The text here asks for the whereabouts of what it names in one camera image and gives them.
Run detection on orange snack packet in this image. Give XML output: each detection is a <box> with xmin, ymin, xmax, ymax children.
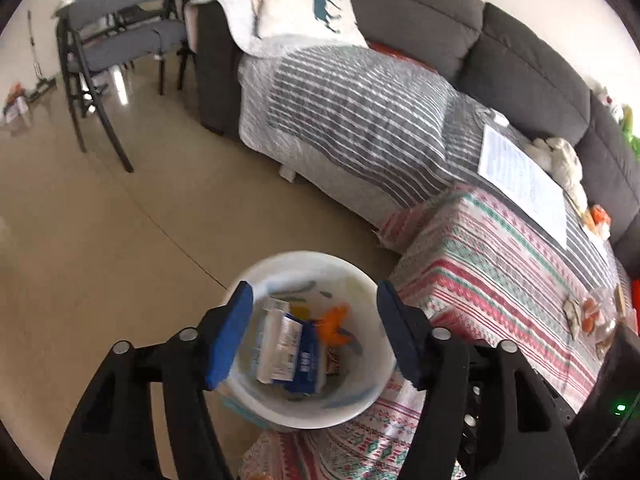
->
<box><xmin>582</xmin><ymin>204</ymin><xmax>613</xmax><ymax>241</ymax></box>

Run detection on long handled mop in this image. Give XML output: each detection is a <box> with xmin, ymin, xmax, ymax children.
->
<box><xmin>27</xmin><ymin>10</ymin><xmax>56</xmax><ymax>101</ymax></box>

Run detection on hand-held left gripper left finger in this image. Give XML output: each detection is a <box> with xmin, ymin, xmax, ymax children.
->
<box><xmin>50</xmin><ymin>280</ymin><xmax>255</xmax><ymax>480</ymax></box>

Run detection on red green patterned tablecloth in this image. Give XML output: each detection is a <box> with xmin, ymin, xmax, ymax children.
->
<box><xmin>237</xmin><ymin>182</ymin><xmax>633</xmax><ymax>480</ymax></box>

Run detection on small orange white object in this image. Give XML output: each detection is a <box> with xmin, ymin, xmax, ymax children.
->
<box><xmin>2</xmin><ymin>82</ymin><xmax>31</xmax><ymax>126</ymax></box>

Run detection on grey chair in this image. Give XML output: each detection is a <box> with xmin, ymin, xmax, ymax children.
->
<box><xmin>115</xmin><ymin>5</ymin><xmax>196</xmax><ymax>96</ymax></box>
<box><xmin>55</xmin><ymin>0</ymin><xmax>211</xmax><ymax>173</ymax></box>

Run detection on white barcode carton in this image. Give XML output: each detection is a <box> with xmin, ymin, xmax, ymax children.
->
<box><xmin>255</xmin><ymin>297</ymin><xmax>306</xmax><ymax>385</ymax></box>

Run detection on grey fabric sofa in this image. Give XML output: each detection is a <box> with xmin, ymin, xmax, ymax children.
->
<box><xmin>195</xmin><ymin>0</ymin><xmax>640</xmax><ymax>271</ymax></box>

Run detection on clear bag with snacks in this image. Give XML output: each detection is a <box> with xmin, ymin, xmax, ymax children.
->
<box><xmin>575</xmin><ymin>285</ymin><xmax>631</xmax><ymax>356</ymax></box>

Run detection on white deer print pillow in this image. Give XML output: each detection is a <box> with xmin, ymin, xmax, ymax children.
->
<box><xmin>254</xmin><ymin>0</ymin><xmax>368</xmax><ymax>48</ymax></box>

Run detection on blue torn packet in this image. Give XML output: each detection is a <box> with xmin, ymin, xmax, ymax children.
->
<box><xmin>282</xmin><ymin>317</ymin><xmax>331</xmax><ymax>396</ymax></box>

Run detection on white heart plush toy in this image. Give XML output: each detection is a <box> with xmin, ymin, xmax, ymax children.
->
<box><xmin>590</xmin><ymin>80</ymin><xmax>616</xmax><ymax>111</ymax></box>

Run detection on grey white striped blanket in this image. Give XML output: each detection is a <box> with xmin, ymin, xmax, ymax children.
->
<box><xmin>237</xmin><ymin>42</ymin><xmax>631</xmax><ymax>281</ymax></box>

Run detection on orange plastic wrapper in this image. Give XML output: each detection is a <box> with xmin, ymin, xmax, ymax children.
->
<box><xmin>312</xmin><ymin>302</ymin><xmax>363</xmax><ymax>356</ymax></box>

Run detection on green plush toy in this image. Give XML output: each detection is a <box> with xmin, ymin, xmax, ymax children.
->
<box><xmin>620</xmin><ymin>105</ymin><xmax>640</xmax><ymax>161</ymax></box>

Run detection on white printed paper sheet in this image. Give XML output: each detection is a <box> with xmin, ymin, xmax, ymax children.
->
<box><xmin>477</xmin><ymin>124</ymin><xmax>571</xmax><ymax>251</ymax></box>

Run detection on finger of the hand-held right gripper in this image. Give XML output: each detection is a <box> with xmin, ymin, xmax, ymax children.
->
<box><xmin>530</xmin><ymin>365</ymin><xmax>581</xmax><ymax>431</ymax></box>

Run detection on crumpled paper wrapper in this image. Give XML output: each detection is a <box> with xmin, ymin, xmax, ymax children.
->
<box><xmin>562</xmin><ymin>297</ymin><xmax>583</xmax><ymax>333</ymax></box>

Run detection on white plastic bucket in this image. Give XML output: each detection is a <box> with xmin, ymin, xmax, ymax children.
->
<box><xmin>217</xmin><ymin>251</ymin><xmax>398</xmax><ymax>431</ymax></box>

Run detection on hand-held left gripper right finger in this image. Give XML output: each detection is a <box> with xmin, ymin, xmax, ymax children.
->
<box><xmin>376</xmin><ymin>280</ymin><xmax>581</xmax><ymax>480</ymax></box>

